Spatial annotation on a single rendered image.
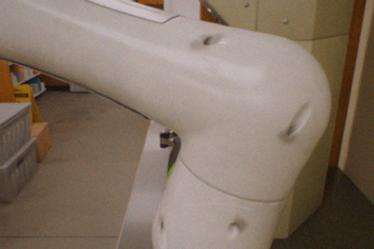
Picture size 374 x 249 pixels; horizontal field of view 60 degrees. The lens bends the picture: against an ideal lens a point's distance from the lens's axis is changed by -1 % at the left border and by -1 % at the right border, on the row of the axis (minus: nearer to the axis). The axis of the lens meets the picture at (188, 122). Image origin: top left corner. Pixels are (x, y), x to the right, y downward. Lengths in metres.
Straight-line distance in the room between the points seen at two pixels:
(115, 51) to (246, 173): 0.14
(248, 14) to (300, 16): 0.10
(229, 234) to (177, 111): 0.10
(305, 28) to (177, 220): 0.50
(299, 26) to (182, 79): 0.47
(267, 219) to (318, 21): 0.50
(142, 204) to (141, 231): 0.12
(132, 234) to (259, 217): 0.63
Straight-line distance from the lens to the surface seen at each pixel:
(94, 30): 0.28
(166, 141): 0.51
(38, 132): 3.52
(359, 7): 1.14
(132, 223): 0.90
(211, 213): 0.25
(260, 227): 0.27
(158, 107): 0.25
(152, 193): 1.02
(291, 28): 0.68
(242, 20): 0.66
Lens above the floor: 1.48
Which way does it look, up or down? 20 degrees down
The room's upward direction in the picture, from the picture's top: straight up
